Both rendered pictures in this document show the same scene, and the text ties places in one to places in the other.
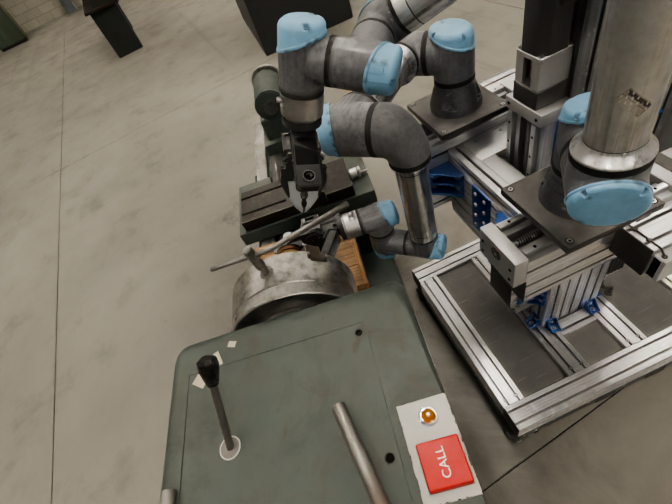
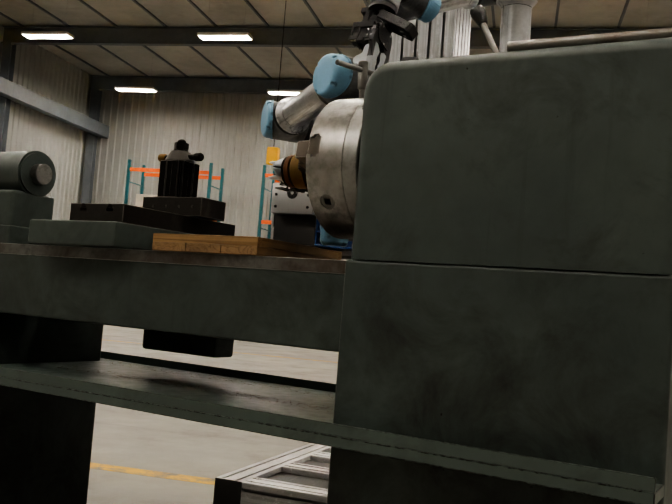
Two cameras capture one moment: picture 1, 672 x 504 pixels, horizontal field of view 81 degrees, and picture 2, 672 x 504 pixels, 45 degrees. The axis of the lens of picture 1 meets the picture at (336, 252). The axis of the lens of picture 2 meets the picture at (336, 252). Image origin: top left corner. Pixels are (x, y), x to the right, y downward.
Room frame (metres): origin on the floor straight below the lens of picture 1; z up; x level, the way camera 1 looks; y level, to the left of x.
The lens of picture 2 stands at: (-0.08, 1.84, 0.79)
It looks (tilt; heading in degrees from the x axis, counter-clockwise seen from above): 3 degrees up; 293
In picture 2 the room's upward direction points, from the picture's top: 5 degrees clockwise
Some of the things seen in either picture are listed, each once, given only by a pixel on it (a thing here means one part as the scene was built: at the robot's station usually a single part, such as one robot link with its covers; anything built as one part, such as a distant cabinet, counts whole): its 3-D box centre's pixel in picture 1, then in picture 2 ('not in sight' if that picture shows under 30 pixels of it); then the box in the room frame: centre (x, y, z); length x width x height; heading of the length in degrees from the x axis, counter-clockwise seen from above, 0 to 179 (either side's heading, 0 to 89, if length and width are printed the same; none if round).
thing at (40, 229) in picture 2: (303, 193); (147, 243); (1.25, 0.02, 0.90); 0.53 x 0.30 x 0.06; 82
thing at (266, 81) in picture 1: (275, 107); (8, 198); (1.79, -0.01, 1.01); 0.30 x 0.20 x 0.29; 172
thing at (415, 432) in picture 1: (437, 451); not in sight; (0.15, -0.02, 1.23); 0.13 x 0.08 x 0.06; 172
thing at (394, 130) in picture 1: (416, 193); not in sight; (0.69, -0.24, 1.19); 0.12 x 0.11 x 0.49; 139
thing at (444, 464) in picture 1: (444, 463); not in sight; (0.12, -0.02, 1.26); 0.06 x 0.06 x 0.02; 82
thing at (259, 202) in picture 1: (295, 193); (157, 223); (1.20, 0.05, 0.95); 0.43 x 0.18 x 0.04; 82
